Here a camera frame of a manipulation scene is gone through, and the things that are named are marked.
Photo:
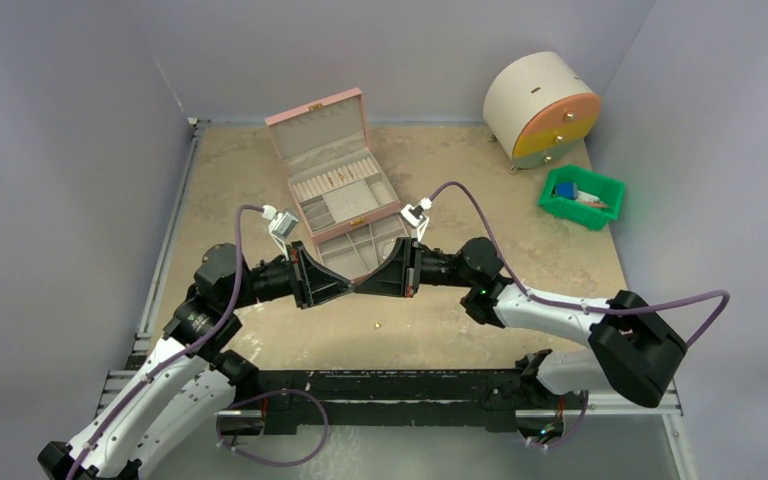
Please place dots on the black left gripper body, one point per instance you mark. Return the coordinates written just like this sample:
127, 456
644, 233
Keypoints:
270, 280

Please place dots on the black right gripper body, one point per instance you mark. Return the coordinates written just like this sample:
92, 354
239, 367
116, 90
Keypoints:
412, 267

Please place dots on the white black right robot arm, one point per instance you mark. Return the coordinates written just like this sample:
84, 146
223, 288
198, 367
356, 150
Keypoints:
623, 346

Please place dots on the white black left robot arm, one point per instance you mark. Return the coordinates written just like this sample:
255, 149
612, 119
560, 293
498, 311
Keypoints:
190, 374

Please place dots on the pink jewelry box drawer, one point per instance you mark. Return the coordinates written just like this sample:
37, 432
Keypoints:
355, 254

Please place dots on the pink jewelry box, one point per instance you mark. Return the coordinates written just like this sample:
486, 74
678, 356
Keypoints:
333, 176

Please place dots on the blue block in bin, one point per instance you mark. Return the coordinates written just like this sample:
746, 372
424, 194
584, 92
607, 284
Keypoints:
566, 190

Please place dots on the white tool in bin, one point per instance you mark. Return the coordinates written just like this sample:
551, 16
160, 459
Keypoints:
590, 200

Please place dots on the green plastic bin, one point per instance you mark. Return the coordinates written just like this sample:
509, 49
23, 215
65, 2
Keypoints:
609, 190

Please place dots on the round white drawer cabinet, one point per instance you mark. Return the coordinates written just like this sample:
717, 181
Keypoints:
538, 110

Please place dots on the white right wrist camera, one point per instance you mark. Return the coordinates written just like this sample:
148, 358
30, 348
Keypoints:
416, 217

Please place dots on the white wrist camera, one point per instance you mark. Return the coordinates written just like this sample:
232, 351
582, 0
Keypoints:
280, 226
416, 217

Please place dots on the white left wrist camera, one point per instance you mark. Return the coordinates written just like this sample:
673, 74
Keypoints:
280, 226

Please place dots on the aluminium table frame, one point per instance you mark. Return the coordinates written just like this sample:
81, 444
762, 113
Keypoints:
142, 341

